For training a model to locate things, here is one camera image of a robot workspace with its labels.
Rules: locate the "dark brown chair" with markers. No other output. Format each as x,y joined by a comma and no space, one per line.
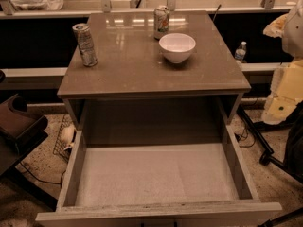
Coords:
20,133

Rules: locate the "black tripod stand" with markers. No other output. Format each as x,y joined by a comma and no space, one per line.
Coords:
266,158

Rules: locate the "clear plastic water bottle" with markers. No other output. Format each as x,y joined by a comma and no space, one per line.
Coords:
240,52

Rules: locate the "silver redbull can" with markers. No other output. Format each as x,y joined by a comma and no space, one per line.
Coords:
85,44

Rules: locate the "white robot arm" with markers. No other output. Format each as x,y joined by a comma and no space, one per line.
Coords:
287,80

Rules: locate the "open grey top drawer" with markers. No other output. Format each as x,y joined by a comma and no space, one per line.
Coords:
174,165

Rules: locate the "white ceramic bowl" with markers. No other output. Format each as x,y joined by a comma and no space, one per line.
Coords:
177,47

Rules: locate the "brown cabinet with glossy top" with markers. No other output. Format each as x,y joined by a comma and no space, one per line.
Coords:
134,96

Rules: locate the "wire mesh basket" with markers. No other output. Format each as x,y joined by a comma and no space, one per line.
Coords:
65,139

